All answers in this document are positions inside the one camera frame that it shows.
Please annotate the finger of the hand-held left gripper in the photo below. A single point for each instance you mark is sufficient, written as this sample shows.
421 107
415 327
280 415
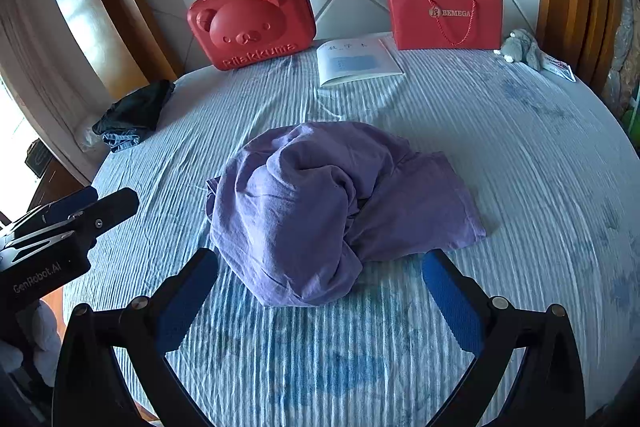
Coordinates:
117 207
75 203

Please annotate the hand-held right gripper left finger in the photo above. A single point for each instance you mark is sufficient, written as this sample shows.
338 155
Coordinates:
184 304

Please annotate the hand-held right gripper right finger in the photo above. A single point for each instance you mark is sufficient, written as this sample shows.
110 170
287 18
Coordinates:
450 302

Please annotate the purple garment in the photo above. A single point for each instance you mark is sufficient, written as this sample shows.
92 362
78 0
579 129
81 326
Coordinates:
310 207

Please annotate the person's left hand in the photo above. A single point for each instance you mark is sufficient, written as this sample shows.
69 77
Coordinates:
47 337

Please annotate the dark wooden cabinet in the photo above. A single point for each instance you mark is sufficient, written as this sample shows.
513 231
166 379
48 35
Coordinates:
60 182

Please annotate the black box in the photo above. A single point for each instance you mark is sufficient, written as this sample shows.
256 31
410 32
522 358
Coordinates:
37 157

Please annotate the denim jeans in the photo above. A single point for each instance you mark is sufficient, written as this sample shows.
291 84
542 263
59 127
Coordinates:
122 141

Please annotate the black garment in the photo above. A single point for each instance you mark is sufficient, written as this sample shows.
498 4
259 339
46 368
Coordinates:
137 107

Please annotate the sheer curtain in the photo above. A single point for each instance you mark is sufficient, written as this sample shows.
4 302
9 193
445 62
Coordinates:
30 57

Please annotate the blue striped bed sheet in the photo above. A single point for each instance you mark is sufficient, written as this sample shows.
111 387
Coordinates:
525 157

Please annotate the red bear carry case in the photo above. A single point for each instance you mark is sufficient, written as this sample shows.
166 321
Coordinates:
250 27

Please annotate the small red white packet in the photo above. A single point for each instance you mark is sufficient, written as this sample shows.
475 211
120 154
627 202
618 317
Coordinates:
559 67

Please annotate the grey plush toy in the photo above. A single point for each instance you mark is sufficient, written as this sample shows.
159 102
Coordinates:
522 47

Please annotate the red paper bag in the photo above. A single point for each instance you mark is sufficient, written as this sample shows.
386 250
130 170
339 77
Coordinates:
415 22

